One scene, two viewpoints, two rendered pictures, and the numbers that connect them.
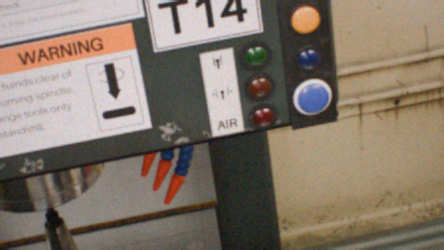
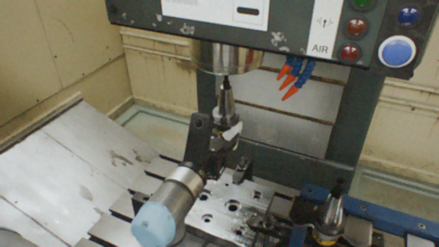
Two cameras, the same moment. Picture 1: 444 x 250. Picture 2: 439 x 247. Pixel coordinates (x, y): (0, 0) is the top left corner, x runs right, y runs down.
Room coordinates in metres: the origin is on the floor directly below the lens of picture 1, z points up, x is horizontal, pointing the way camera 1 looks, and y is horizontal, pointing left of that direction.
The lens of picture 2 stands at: (0.34, -0.09, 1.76)
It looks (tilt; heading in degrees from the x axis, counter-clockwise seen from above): 36 degrees down; 30
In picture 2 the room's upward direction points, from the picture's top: straight up
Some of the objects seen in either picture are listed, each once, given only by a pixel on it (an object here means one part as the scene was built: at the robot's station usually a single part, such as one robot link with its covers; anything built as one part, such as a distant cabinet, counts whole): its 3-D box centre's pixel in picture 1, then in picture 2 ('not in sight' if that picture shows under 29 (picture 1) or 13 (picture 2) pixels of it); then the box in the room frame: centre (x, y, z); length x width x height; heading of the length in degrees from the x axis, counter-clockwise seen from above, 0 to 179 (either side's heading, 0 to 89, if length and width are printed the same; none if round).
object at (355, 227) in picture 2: not in sight; (357, 230); (0.82, -0.12, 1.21); 0.07 x 0.05 x 0.01; 5
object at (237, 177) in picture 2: not in sight; (242, 173); (1.08, 0.25, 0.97); 0.13 x 0.03 x 0.15; 5
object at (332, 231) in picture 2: not in sight; (328, 221); (0.82, -0.07, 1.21); 0.06 x 0.06 x 0.03
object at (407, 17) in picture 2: (308, 59); (408, 16); (0.74, -0.09, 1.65); 0.02 x 0.01 x 0.02; 95
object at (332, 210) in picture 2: not in sight; (333, 206); (0.82, -0.07, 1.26); 0.04 x 0.04 x 0.07
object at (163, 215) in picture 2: not in sight; (163, 215); (0.63, 0.20, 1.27); 0.11 x 0.08 x 0.09; 5
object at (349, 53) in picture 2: (264, 117); (349, 53); (0.73, -0.04, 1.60); 0.02 x 0.01 x 0.02; 95
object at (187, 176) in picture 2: not in sight; (185, 185); (0.71, 0.20, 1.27); 0.08 x 0.05 x 0.08; 95
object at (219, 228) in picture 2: not in sight; (217, 205); (0.93, 0.25, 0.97); 0.29 x 0.23 x 0.05; 95
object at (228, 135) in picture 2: not in sight; (234, 138); (0.90, 0.19, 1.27); 0.09 x 0.03 x 0.06; 172
